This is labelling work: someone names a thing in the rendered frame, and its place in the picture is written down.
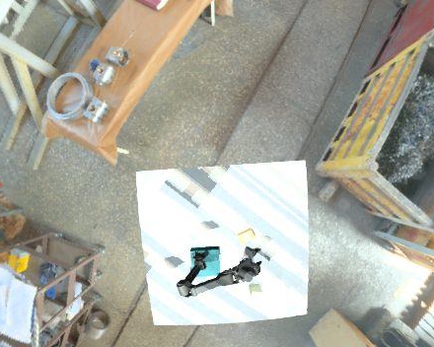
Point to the glass french press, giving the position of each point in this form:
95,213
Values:
244,255

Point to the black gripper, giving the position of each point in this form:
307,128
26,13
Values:
251,252

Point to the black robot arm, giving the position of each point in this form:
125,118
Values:
223,279

